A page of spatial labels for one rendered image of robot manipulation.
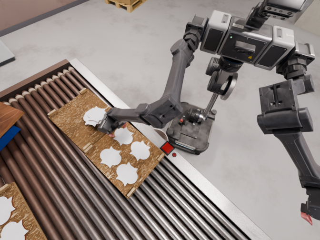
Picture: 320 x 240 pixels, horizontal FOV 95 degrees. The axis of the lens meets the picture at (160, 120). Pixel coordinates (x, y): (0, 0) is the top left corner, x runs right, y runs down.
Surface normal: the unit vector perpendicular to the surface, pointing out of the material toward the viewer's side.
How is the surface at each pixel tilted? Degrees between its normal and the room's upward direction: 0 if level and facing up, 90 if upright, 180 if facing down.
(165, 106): 66
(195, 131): 0
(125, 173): 0
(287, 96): 55
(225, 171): 0
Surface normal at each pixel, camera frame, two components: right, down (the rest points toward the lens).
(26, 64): 0.05, -0.46
